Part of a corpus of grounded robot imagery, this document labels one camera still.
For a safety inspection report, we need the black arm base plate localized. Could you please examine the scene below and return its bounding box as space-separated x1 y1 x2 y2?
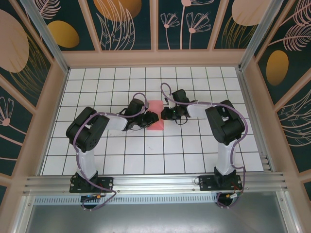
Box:
69 176 115 194
198 175 242 192

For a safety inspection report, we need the aluminium corner post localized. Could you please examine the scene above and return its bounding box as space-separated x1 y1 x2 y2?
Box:
239 0 280 71
19 0 70 74

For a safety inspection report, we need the aluminium side rail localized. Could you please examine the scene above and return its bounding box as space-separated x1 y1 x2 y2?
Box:
236 67 276 173

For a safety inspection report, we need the aluminium front rail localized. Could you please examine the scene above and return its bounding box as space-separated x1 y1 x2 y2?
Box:
23 171 289 195

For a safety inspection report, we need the slotted cable duct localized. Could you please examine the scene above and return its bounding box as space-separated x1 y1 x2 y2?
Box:
34 196 219 205

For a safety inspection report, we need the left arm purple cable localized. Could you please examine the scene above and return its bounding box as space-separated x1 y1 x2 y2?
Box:
74 91 149 212

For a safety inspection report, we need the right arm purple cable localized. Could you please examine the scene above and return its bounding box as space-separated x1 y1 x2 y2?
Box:
160 83 248 210

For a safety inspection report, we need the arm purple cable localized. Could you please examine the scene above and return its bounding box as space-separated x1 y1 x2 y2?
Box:
74 91 149 212
160 83 248 210

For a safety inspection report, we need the grey metal sheet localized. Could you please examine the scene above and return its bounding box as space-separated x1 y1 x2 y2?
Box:
23 203 298 233

